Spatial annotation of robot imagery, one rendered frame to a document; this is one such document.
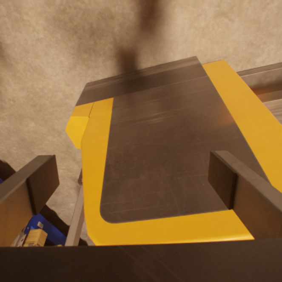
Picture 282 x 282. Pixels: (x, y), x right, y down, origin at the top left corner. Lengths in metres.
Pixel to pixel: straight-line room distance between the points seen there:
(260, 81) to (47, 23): 1.07
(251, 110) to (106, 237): 0.57
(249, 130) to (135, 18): 0.70
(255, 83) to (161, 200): 0.89
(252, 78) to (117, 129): 0.76
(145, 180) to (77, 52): 0.81
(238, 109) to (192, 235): 0.48
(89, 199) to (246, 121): 0.51
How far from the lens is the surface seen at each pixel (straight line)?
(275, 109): 0.95
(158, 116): 0.67
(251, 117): 0.71
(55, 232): 2.25
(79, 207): 1.03
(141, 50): 1.08
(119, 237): 0.44
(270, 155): 0.60
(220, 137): 0.56
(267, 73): 1.20
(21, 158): 1.76
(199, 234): 0.41
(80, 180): 1.10
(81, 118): 0.85
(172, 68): 1.00
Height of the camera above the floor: 1.04
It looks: 49 degrees down
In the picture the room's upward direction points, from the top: 179 degrees counter-clockwise
